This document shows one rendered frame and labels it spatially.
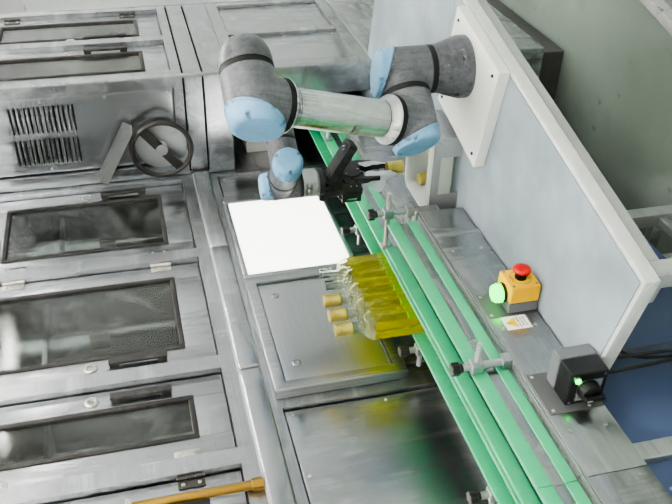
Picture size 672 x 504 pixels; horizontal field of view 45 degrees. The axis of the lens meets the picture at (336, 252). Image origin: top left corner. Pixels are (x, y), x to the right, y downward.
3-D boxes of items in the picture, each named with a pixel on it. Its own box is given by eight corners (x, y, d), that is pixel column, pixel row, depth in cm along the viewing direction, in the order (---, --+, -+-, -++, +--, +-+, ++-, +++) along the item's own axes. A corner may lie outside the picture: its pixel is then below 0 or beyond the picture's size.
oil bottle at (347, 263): (409, 264, 227) (334, 274, 222) (410, 248, 224) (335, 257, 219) (416, 276, 223) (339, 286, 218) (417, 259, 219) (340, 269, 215)
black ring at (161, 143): (194, 168, 288) (132, 174, 283) (190, 112, 276) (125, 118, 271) (196, 175, 284) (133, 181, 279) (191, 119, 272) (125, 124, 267)
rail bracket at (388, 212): (408, 240, 224) (364, 246, 221) (413, 187, 214) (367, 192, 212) (411, 246, 221) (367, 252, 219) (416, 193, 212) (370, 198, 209)
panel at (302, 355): (323, 197, 278) (223, 208, 271) (323, 190, 276) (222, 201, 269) (407, 378, 207) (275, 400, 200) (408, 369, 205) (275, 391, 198)
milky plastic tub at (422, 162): (432, 179, 237) (403, 182, 236) (439, 108, 225) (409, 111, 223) (453, 210, 224) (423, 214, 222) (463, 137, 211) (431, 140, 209)
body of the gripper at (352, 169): (355, 186, 226) (313, 190, 223) (357, 159, 221) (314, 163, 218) (363, 201, 220) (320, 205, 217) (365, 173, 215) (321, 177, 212)
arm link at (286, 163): (268, 134, 202) (263, 153, 212) (275, 176, 198) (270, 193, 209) (299, 131, 204) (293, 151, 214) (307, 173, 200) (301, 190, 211)
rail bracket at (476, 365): (506, 358, 172) (446, 368, 169) (511, 331, 167) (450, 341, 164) (514, 371, 168) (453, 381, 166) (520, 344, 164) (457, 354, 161)
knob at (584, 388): (595, 395, 158) (604, 407, 156) (574, 398, 157) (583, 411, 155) (600, 377, 156) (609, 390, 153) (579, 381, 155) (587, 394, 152)
